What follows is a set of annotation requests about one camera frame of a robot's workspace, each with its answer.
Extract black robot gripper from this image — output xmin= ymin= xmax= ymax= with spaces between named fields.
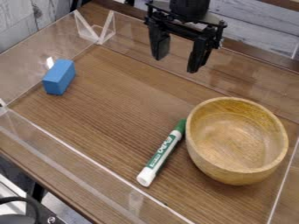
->
xmin=144 ymin=0 xmax=228 ymax=74

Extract blue rectangular block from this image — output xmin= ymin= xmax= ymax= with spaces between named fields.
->
xmin=41 ymin=59 xmax=76 ymax=95

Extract brown wooden bowl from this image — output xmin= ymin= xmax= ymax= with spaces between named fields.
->
xmin=185 ymin=97 xmax=288 ymax=186

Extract clear acrylic tray walls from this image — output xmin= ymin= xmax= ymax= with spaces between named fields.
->
xmin=0 ymin=4 xmax=299 ymax=224

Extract green and white marker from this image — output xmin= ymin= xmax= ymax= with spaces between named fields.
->
xmin=136 ymin=119 xmax=187 ymax=187

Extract black table leg bracket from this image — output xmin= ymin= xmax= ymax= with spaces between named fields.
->
xmin=27 ymin=181 xmax=65 ymax=224

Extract black cable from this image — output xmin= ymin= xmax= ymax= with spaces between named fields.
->
xmin=0 ymin=196 xmax=43 ymax=224

